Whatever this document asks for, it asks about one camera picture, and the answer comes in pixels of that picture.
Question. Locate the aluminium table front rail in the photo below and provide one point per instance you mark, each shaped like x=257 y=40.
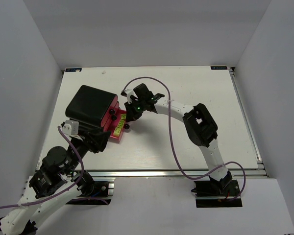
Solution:
x=254 y=173

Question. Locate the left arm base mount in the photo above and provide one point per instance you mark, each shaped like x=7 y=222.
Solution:
x=97 y=191

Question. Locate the blue corner label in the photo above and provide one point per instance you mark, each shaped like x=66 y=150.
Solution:
x=73 y=69
x=219 y=68

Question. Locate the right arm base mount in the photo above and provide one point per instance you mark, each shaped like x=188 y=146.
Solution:
x=208 y=195

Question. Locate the lime rectangular lego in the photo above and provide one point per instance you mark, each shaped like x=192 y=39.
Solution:
x=117 y=132

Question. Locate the pink drawer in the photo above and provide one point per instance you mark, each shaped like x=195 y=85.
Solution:
x=114 y=124
x=111 y=110
x=112 y=118

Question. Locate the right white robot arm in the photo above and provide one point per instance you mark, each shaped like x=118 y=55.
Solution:
x=200 y=126

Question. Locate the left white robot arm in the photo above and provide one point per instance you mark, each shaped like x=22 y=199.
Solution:
x=56 y=183

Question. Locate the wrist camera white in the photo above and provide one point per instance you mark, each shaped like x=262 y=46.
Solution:
x=70 y=127
x=129 y=94

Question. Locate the left blue corner label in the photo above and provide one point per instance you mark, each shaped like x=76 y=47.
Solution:
x=73 y=69

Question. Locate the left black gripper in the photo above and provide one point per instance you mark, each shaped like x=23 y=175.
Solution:
x=96 y=140

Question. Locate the pink bottom drawer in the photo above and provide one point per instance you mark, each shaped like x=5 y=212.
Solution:
x=114 y=124

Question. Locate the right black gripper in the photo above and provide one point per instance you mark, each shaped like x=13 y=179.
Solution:
x=133 y=112

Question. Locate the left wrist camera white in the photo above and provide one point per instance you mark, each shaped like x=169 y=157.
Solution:
x=70 y=127

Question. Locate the black drawer cabinet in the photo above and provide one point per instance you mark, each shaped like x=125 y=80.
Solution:
x=89 y=105

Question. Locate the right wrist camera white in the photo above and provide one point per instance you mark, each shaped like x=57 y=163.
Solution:
x=129 y=94

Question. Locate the right blue corner label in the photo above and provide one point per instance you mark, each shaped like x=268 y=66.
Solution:
x=219 y=68

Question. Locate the pink top drawer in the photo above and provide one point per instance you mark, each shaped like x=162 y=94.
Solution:
x=111 y=110

